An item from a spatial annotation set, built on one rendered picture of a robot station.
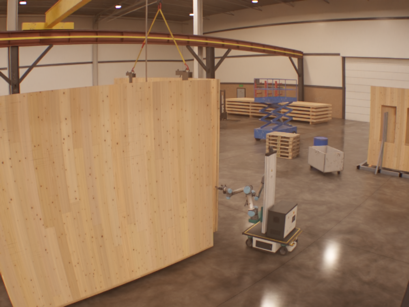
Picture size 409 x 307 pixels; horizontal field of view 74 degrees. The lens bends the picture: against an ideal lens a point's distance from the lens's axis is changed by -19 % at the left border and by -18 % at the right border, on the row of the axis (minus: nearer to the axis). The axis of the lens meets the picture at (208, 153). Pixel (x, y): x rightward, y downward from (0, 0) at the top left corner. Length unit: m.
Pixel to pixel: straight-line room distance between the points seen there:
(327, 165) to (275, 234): 5.34
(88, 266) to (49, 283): 0.63
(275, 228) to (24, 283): 4.08
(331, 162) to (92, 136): 8.15
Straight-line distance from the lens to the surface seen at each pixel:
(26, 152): 3.89
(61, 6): 13.77
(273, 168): 5.76
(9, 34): 15.46
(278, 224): 5.63
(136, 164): 4.53
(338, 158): 10.84
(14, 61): 15.33
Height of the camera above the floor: 2.98
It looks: 13 degrees down
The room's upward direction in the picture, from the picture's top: 1 degrees counter-clockwise
